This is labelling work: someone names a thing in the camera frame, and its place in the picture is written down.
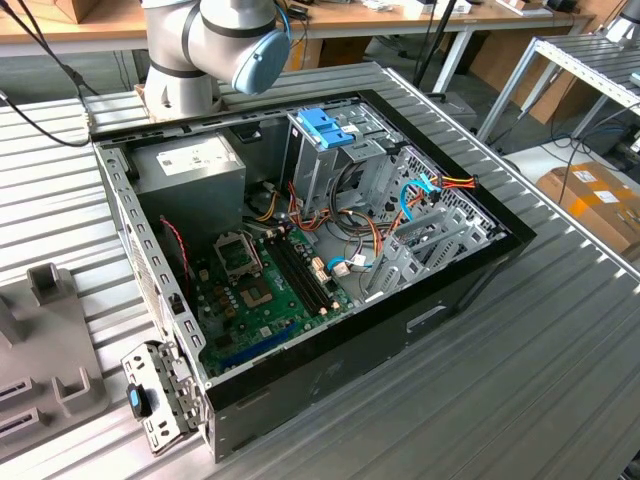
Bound wooden desk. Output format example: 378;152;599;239
0;0;596;56

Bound metal socket cover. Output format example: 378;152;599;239
213;232;265;281

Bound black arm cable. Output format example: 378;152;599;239
0;0;100;149

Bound low grey disk bay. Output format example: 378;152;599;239
359;204;506;304

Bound black tripod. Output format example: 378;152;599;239
413;0;459;96

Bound blue expansion slot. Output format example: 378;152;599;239
219;324;296;369

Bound blue black latch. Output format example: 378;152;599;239
125;382;154;419

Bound green motherboard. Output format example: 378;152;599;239
192;224;359;379

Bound orange black wire bundle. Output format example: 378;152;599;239
287;182;401;261

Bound black PC case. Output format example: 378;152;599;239
88;88;539;464

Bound black RAM slot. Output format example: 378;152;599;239
263;238;321;317
275;234;331;310
269;236;326;314
281;232;337;307

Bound orange red power wire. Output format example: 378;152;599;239
394;174;480;236

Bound blue SATA wire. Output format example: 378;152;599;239
399;172;441;232

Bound grey power supply unit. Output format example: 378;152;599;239
128;132;247;241

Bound tall grey disk bay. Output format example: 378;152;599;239
279;97;401;216

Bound locking lever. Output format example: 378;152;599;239
248;232;265;275

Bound grey parts rack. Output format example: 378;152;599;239
0;263;111;464

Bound cardboard box with labels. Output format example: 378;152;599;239
537;160;640;261

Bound yellow black power wires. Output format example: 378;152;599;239
247;182;281;224

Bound blue wire white connector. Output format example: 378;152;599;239
327;255;372;279

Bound red black twisted wire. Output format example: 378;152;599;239
159;215;193;282

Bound metal slat side table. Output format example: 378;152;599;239
477;34;640;144

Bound plain cardboard box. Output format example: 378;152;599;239
294;37;374;70

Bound blue plastic drive carrier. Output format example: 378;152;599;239
295;108;359;150

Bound grey expansion bracket retainer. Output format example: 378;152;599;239
121;339;207;457

